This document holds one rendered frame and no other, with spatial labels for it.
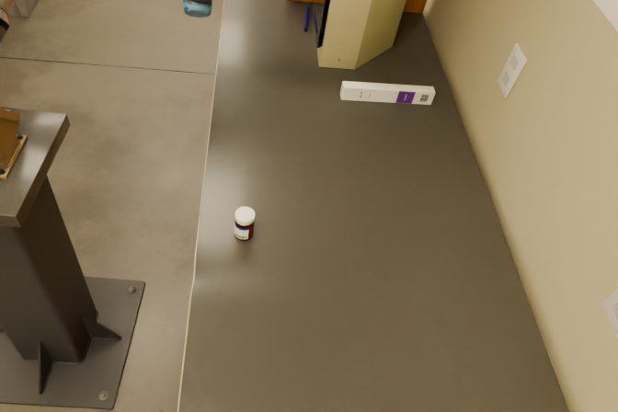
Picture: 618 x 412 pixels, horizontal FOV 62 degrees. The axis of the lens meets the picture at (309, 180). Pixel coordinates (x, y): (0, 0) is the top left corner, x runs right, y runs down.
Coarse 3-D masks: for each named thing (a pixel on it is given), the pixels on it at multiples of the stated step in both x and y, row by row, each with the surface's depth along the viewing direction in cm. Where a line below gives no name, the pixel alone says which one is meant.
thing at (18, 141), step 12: (0, 120) 107; (12, 120) 111; (0, 132) 107; (12, 132) 112; (0, 144) 107; (12, 144) 113; (24, 144) 118; (0, 156) 108; (12, 156) 113; (0, 168) 111; (12, 168) 113
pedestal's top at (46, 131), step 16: (16, 112) 124; (32, 112) 125; (48, 112) 126; (32, 128) 121; (48, 128) 122; (64, 128) 126; (32, 144) 118; (48, 144) 119; (32, 160) 115; (48, 160) 118; (16, 176) 112; (32, 176) 112; (0, 192) 108; (16, 192) 109; (32, 192) 111; (0, 208) 106; (16, 208) 106; (0, 224) 107; (16, 224) 107
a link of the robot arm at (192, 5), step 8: (184, 0) 132; (192, 0) 131; (200, 0) 129; (208, 0) 130; (184, 8) 133; (192, 8) 131; (200, 8) 132; (208, 8) 133; (192, 16) 136; (200, 16) 136; (208, 16) 136
